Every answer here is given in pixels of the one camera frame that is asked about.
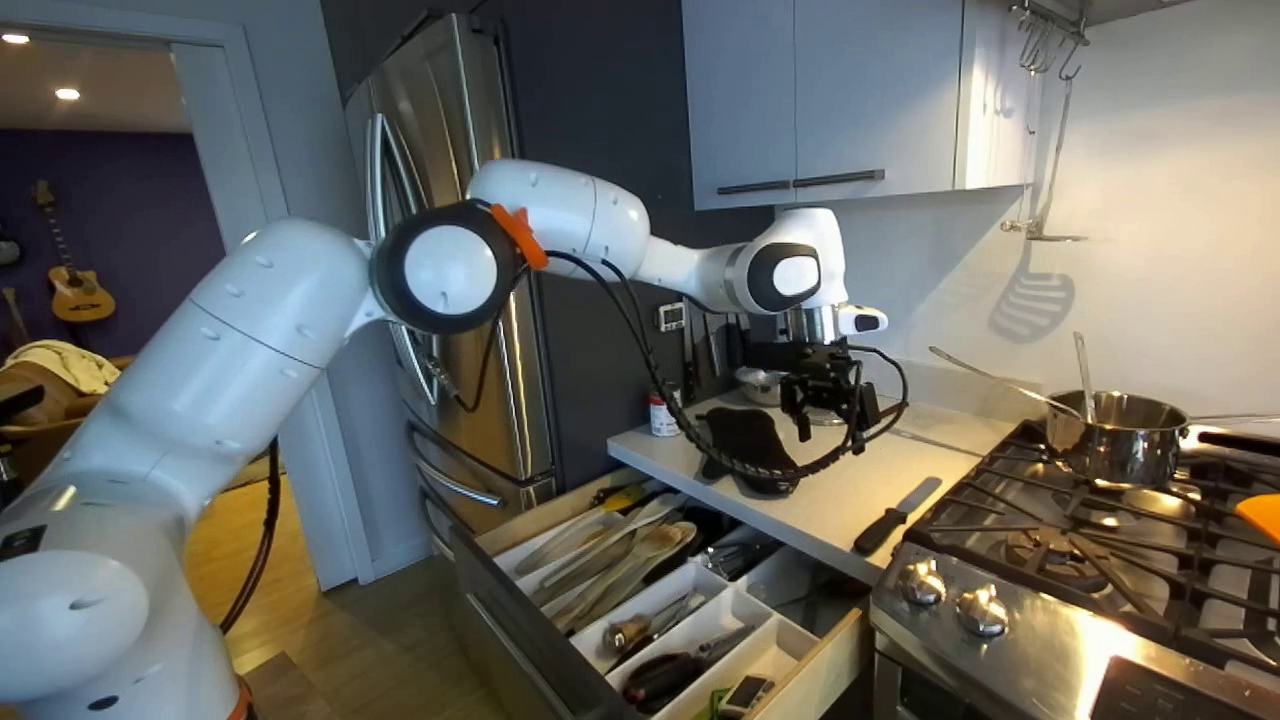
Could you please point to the steel stove knob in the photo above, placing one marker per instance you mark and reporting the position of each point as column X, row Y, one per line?
column 987, row 608
column 923, row 582

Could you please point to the white wooden utensil tray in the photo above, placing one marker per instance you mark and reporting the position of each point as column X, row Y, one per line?
column 586, row 563

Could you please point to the stainless steel fridge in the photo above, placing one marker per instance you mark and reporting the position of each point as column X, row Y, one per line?
column 506, row 385

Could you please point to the green plastic tool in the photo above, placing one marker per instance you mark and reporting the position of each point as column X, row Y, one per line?
column 718, row 702

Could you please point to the orange yellow utensil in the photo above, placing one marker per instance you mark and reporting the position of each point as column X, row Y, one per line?
column 1262, row 516

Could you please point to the dark oven mitt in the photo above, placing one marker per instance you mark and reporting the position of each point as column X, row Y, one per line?
column 741, row 442

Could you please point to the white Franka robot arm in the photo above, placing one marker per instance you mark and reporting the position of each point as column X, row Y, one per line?
column 241, row 361

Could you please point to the stainless gas stove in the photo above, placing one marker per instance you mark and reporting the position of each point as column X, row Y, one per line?
column 1066, row 603

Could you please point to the black Cuisinart sheath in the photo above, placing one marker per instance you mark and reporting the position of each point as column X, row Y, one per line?
column 748, row 690

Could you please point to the white wall outlet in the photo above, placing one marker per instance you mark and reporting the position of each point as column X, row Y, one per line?
column 674, row 319

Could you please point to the white cutlery tray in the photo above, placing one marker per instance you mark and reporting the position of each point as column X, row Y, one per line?
column 694, row 607

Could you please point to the recessed ceiling light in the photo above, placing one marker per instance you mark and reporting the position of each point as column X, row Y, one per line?
column 13, row 36
column 70, row 94

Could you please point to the small steel bowl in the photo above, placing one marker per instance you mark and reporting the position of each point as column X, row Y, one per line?
column 756, row 385

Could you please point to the wooden drawer grey front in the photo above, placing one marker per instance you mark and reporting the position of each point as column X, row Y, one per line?
column 813, row 666

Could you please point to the black sheathed knife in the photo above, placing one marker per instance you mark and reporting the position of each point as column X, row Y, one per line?
column 899, row 516

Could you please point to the white upper cabinet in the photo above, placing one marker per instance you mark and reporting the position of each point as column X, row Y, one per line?
column 827, row 94

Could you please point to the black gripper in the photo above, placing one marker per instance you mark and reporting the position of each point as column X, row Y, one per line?
column 827, row 361

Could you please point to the steel pot with utensils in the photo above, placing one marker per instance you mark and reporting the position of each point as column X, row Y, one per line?
column 1122, row 435

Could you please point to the hanging slotted spatula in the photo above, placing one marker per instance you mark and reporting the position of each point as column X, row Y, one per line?
column 1033, row 304

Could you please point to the acoustic guitar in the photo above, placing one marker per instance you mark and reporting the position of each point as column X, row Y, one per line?
column 78, row 285

